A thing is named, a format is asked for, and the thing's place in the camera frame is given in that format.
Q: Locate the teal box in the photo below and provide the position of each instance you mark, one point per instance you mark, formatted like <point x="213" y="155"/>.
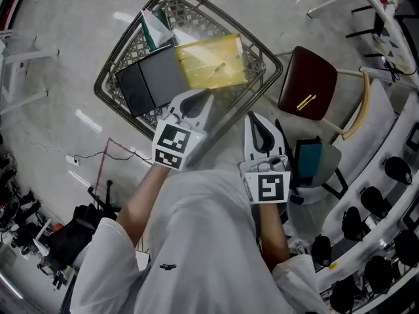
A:
<point x="309" y="159"/>

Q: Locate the person's left forearm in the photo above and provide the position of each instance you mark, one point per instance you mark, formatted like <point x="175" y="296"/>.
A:
<point x="140" y="204"/>

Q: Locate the black swivel office chair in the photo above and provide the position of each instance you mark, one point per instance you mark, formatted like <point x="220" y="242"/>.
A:
<point x="72" y="237"/>

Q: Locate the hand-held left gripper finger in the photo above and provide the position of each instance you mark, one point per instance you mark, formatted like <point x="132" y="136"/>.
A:
<point x="204" y="119"/>
<point x="175" y="105"/>

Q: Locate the row of black headsets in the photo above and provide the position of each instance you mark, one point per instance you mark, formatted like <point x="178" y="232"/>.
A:
<point x="397" y="170"/>

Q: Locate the long white curved workbench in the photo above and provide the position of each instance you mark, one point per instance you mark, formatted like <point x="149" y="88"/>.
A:
<point x="370" y="162"/>

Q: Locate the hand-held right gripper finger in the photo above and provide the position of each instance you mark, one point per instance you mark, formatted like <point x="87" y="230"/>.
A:
<point x="280" y="146"/>
<point x="248" y="142"/>

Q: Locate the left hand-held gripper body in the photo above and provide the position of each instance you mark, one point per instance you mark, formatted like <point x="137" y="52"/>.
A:
<point x="171" y="139"/>

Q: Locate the person's white shirt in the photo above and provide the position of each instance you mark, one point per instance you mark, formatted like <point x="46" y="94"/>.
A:
<point x="203" y="247"/>

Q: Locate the cluttered black equipment pile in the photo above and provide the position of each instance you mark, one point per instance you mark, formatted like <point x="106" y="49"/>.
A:
<point x="23" y="234"/>

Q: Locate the woven glass-top coffee table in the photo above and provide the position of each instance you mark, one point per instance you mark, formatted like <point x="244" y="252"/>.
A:
<point x="196" y="15"/>

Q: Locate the white metal-frame table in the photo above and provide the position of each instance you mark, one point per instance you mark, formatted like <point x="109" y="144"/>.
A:
<point x="19" y="57"/>

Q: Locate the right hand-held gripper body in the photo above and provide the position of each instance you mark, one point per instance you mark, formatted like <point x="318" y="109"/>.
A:
<point x="270" y="186"/>

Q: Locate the grey chair with black legs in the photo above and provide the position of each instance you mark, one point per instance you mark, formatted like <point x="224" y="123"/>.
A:
<point x="330" y="162"/>

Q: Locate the yellow plastic envelope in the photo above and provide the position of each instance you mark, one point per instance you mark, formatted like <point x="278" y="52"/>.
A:
<point x="203" y="57"/>

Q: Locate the white power strip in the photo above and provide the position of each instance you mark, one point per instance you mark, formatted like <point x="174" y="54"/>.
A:
<point x="72" y="160"/>

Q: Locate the brown-seat wooden chair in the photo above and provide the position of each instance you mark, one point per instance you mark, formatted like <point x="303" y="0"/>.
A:
<point x="307" y="80"/>

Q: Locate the green and white packet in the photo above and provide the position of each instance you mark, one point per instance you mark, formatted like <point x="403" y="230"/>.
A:
<point x="155" y="28"/>

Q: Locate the person's right forearm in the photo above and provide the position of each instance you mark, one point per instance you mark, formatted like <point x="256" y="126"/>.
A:
<point x="273" y="237"/>

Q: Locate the red floor tape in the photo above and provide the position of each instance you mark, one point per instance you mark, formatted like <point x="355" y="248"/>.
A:
<point x="104" y="155"/>

